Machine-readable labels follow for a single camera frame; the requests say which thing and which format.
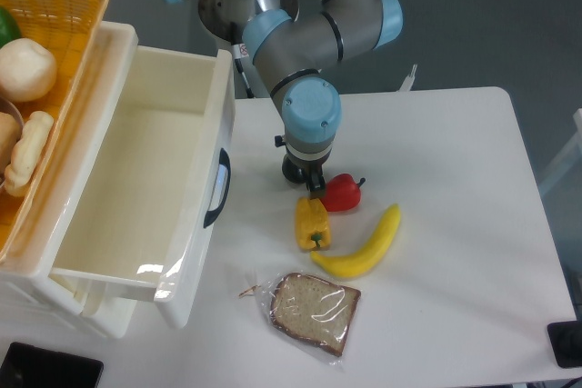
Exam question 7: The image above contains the green bell pepper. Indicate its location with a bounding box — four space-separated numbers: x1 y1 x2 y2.
0 6 22 47

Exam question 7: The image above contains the brown bread roll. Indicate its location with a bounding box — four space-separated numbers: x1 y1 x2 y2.
0 113 21 174

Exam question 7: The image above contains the long beige bread roll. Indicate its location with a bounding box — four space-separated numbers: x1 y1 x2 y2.
4 111 54 197

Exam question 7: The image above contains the black device bottom left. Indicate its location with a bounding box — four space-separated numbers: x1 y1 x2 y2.
1 342 104 388

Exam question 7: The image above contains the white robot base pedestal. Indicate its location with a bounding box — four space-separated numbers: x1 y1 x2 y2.
198 0 299 98

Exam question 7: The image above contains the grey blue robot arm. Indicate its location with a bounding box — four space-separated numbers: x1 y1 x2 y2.
166 0 403 198

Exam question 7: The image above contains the orange woven basket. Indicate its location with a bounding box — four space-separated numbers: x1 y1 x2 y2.
1 0 108 256

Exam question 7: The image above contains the black device right edge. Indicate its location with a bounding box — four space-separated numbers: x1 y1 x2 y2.
547 321 581 369

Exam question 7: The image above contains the dark purple mangosteen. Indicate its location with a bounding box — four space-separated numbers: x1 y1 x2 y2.
282 155 306 184

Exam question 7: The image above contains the round white bread bun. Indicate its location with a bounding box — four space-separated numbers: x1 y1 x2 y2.
1 38 57 103

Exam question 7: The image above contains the white plastic drawer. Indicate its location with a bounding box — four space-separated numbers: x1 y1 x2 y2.
53 46 235 329

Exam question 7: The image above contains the black drawer handle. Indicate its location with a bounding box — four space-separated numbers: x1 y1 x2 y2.
204 148 232 228

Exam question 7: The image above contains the yellow bell pepper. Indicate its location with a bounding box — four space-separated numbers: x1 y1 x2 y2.
295 197 331 251

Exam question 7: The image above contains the red bell pepper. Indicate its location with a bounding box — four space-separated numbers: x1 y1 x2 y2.
321 174 366 213

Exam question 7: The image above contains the white drawer cabinet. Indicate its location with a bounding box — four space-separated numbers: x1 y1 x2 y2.
1 22 138 338

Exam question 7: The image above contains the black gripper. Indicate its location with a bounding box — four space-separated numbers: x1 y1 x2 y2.
285 154 327 199

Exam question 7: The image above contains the bagged brown bread slice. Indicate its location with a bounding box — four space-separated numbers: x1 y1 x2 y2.
238 272 361 365

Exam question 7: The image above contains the yellow banana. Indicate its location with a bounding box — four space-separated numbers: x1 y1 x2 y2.
310 204 401 279

